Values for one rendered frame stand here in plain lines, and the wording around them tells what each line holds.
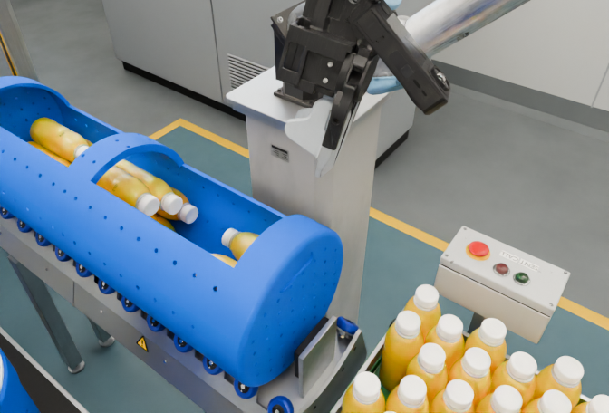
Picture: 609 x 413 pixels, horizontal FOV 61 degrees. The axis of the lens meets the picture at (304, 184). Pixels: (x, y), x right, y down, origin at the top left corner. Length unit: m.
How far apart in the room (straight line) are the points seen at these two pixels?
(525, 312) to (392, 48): 0.61
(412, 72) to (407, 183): 2.39
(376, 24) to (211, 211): 0.73
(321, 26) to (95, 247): 0.61
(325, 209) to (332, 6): 0.88
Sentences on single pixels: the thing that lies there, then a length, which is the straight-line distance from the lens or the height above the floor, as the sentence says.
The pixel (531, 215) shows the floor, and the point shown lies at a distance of 2.86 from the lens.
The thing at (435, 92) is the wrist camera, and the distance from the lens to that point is 0.49.
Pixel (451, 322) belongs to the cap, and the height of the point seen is 1.08.
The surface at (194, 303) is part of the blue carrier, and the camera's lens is 0.80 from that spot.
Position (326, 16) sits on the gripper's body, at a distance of 0.49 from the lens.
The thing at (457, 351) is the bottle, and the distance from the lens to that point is 0.92.
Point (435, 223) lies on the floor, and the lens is 2.65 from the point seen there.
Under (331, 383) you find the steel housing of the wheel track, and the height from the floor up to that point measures 0.92.
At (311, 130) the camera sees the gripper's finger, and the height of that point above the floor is 1.50.
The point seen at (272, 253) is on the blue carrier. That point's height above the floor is 1.23.
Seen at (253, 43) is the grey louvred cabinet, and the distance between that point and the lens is 2.93.
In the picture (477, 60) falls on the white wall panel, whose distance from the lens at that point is 3.71.
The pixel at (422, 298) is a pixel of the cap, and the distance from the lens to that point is 0.92.
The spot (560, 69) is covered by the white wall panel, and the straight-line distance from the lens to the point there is 3.57.
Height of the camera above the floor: 1.79
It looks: 40 degrees down
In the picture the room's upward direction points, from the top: straight up
